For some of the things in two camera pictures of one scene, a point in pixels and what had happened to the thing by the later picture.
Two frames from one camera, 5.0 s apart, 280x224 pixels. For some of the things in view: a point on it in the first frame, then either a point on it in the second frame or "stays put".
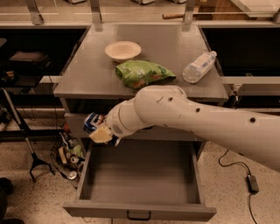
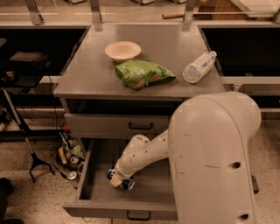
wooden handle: [173, 16] stays put
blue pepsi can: [91, 122] → [127, 183]
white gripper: [115, 120] → [122, 171]
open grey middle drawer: [143, 179] stays put
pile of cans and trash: [72, 150] stays put
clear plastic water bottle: [193, 71] stays put
